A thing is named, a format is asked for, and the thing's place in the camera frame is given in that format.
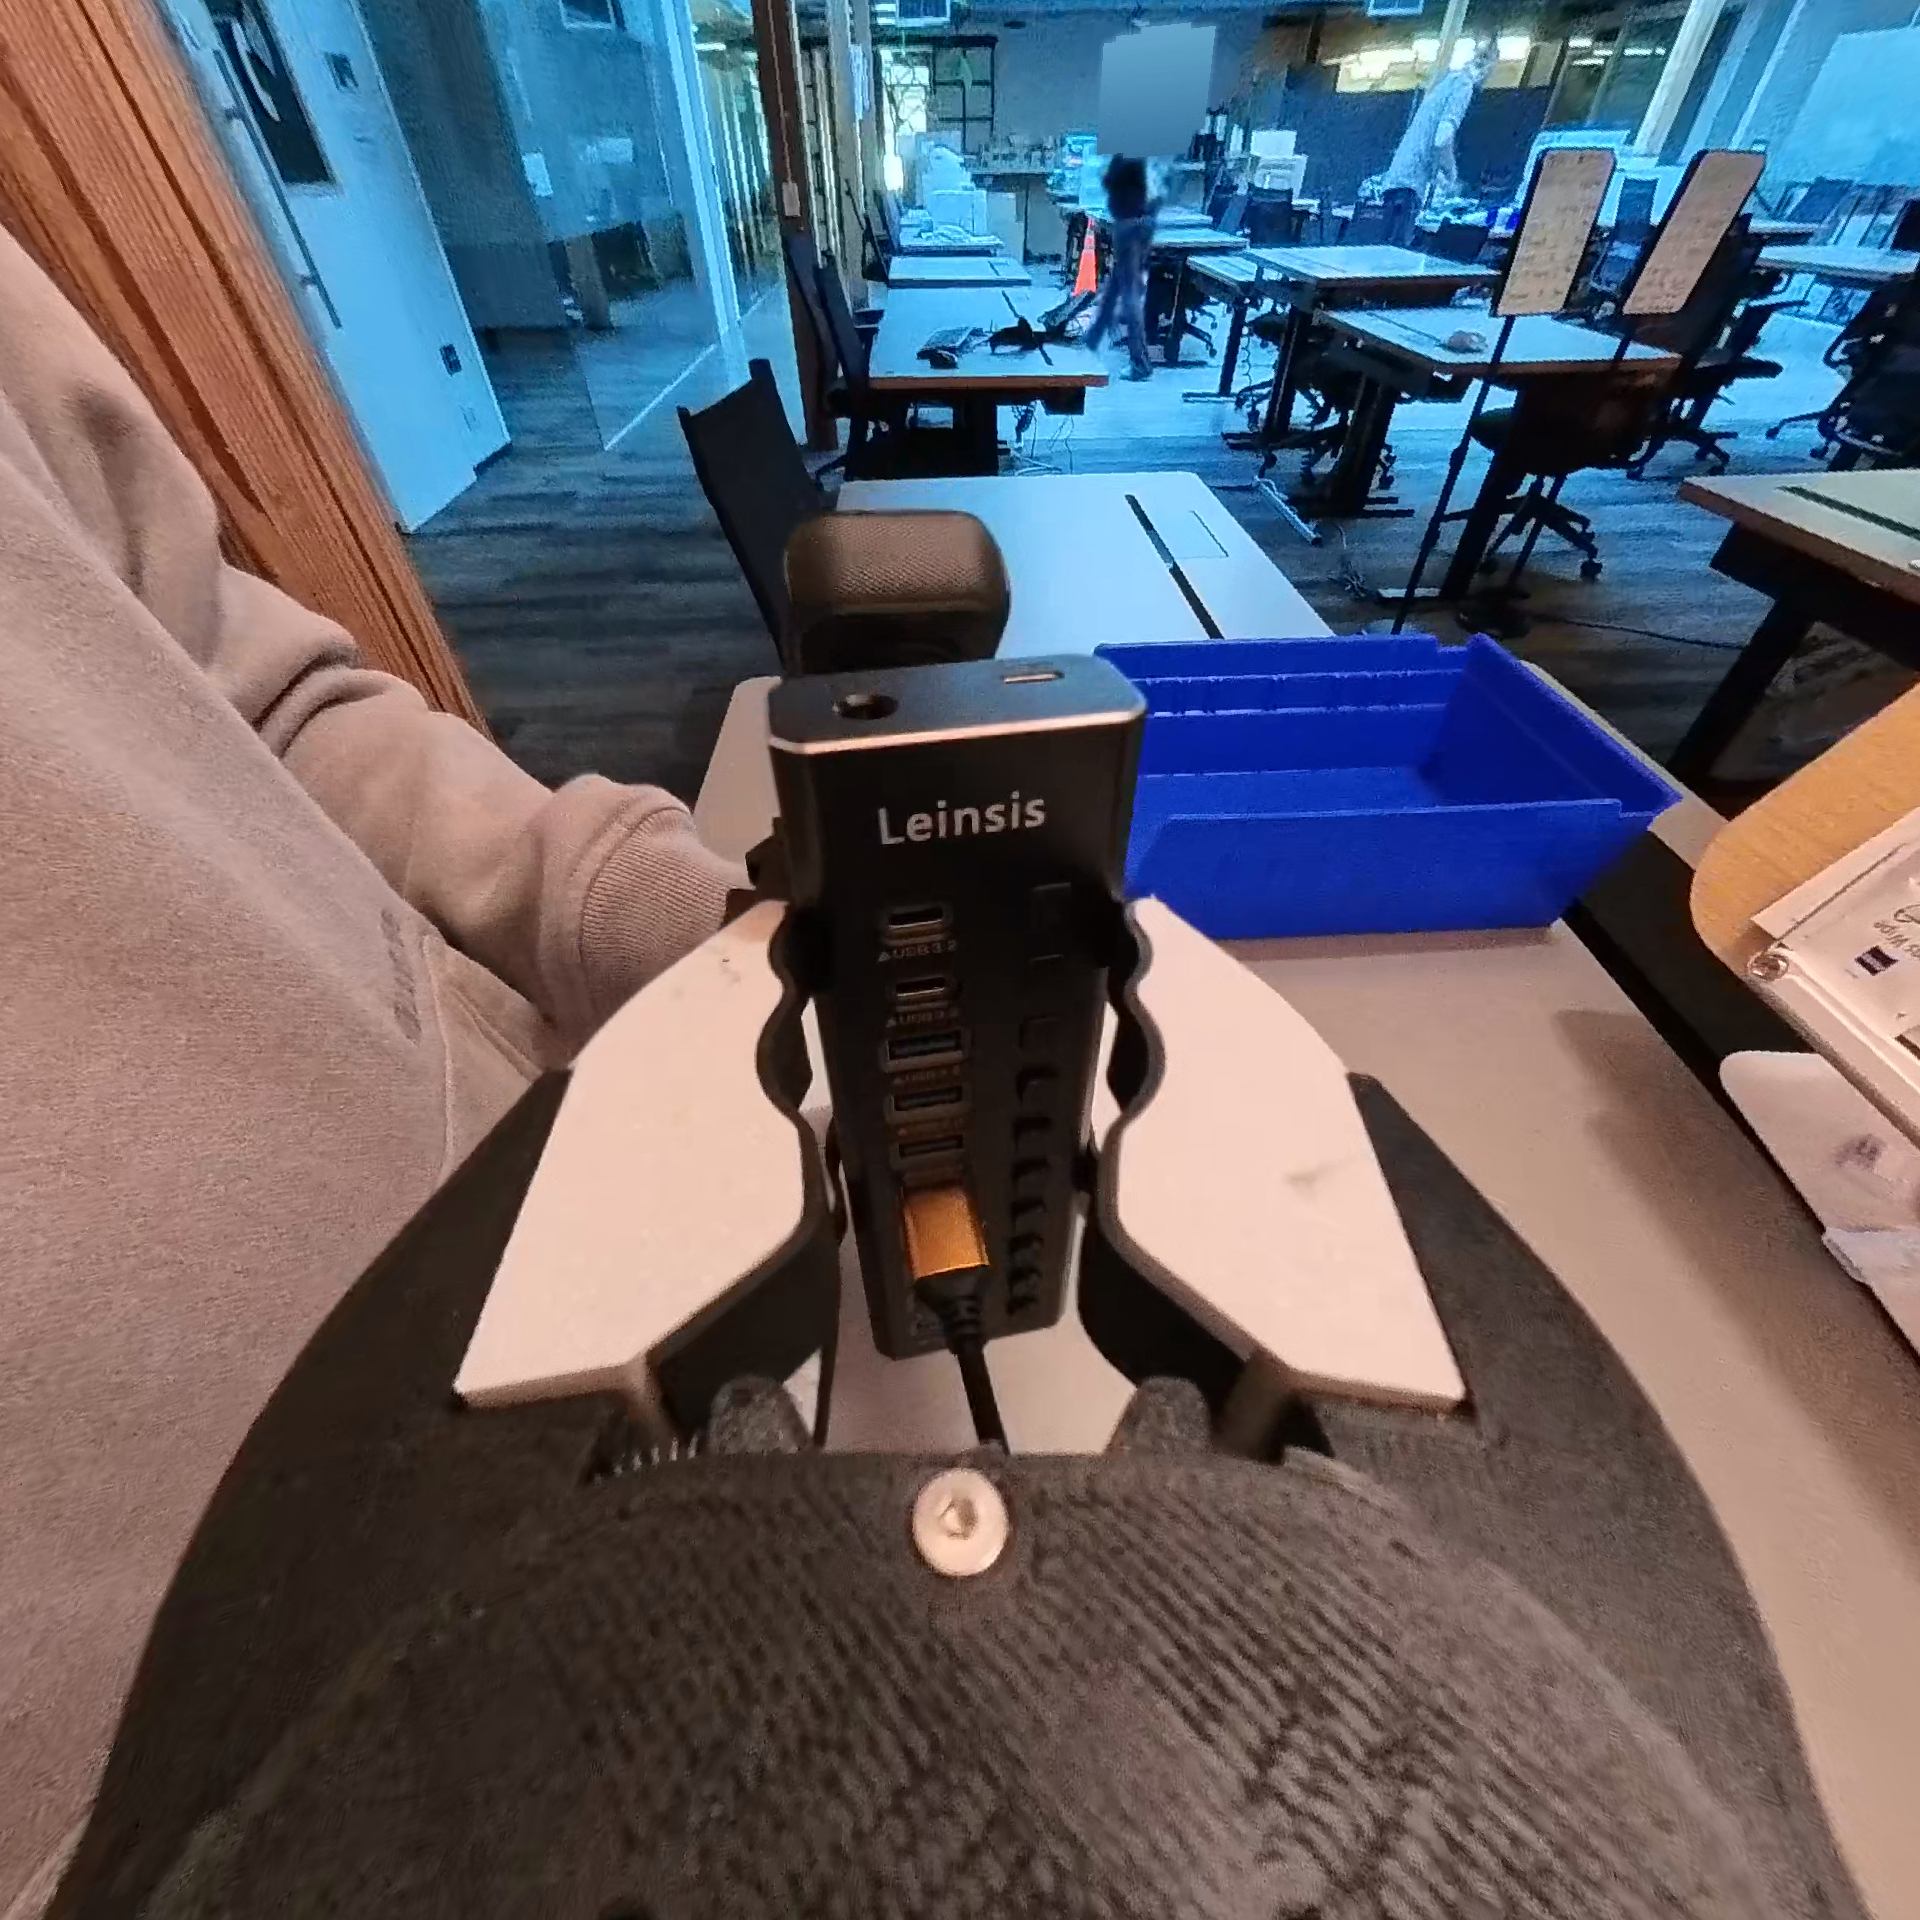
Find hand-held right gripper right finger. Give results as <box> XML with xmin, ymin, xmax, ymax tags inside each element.
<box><xmin>1081</xmin><ymin>896</ymin><xmax>1470</xmax><ymax>1413</ymax></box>

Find white note board on stand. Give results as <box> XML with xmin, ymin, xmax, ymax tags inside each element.
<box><xmin>1619</xmin><ymin>149</ymin><xmax>1769</xmax><ymax>320</ymax></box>
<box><xmin>1388</xmin><ymin>146</ymin><xmax>1619</xmax><ymax>638</ymax></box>

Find wooden-top desk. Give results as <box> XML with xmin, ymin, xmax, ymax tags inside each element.
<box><xmin>1320</xmin><ymin>302</ymin><xmax>1681</xmax><ymax>520</ymax></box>
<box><xmin>1185</xmin><ymin>243</ymin><xmax>1502</xmax><ymax>454</ymax></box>
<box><xmin>1673</xmin><ymin>469</ymin><xmax>1920</xmax><ymax>783</ymax></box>

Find person's left forearm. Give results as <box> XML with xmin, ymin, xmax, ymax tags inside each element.
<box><xmin>225</xmin><ymin>527</ymin><xmax>752</xmax><ymax>1083</ymax></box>

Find white flat stand base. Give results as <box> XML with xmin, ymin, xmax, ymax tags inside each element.
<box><xmin>1718</xmin><ymin>1049</ymin><xmax>1920</xmax><ymax>1204</ymax></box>

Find blue plastic bin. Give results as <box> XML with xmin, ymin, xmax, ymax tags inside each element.
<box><xmin>1092</xmin><ymin>633</ymin><xmax>1686</xmax><ymax>942</ymax></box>

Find desk with keyboard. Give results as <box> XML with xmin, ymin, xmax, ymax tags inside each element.
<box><xmin>865</xmin><ymin>283</ymin><xmax>1112</xmax><ymax>475</ymax></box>

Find black usb cable orange plug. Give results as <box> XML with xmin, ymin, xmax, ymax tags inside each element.
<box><xmin>898</xmin><ymin>1182</ymin><xmax>1015</xmax><ymax>1454</ymax></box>

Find wooden door frame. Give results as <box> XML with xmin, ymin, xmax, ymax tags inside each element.
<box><xmin>0</xmin><ymin>0</ymin><xmax>487</xmax><ymax>730</ymax></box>

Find white packets on side table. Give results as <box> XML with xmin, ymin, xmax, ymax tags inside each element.
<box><xmin>1748</xmin><ymin>812</ymin><xmax>1920</xmax><ymax>1059</ymax></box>

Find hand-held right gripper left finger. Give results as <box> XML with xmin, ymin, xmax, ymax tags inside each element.
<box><xmin>451</xmin><ymin>898</ymin><xmax>841</xmax><ymax>1413</ymax></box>

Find wooden sign board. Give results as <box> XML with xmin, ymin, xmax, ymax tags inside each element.
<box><xmin>1692</xmin><ymin>706</ymin><xmax>1920</xmax><ymax>1083</ymax></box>

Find white desk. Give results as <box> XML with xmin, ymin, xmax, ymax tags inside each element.
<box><xmin>832</xmin><ymin>474</ymin><xmax>1334</xmax><ymax>651</ymax></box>

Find black office chair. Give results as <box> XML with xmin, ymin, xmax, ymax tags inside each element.
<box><xmin>1769</xmin><ymin>271</ymin><xmax>1920</xmax><ymax>471</ymax></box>
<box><xmin>787</xmin><ymin>226</ymin><xmax>891</xmax><ymax>454</ymax></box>
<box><xmin>1463</xmin><ymin>323</ymin><xmax>1742</xmax><ymax>588</ymax></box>
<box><xmin>675</xmin><ymin>359</ymin><xmax>841</xmax><ymax>663</ymax></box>

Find person's beige sweatshirt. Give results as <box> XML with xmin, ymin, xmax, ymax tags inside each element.
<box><xmin>0</xmin><ymin>226</ymin><xmax>601</xmax><ymax>1920</ymax></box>

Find black usb hub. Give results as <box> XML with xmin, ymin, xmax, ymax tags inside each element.
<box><xmin>765</xmin><ymin>655</ymin><xmax>1148</xmax><ymax>1363</ymax></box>

